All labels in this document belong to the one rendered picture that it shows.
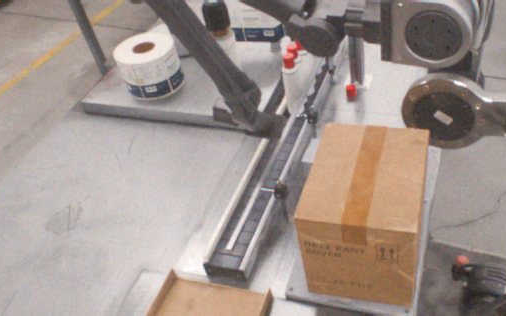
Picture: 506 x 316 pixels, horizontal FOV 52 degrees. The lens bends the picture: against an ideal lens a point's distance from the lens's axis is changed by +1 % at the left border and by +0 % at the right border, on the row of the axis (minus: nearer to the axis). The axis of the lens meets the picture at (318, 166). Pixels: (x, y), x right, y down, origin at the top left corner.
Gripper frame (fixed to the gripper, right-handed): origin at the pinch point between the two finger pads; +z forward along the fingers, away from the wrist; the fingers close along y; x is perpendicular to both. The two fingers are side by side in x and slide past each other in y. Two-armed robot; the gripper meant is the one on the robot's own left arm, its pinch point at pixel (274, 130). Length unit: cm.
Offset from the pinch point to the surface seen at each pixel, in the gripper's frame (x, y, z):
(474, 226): 19, -62, 110
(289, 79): -16.7, 0.3, 6.6
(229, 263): 36.0, -1.2, -20.2
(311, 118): -5.3, -9.0, 4.1
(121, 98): -7, 64, 17
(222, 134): 1.2, 23.8, 16.3
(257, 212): 23.3, -2.2, -9.3
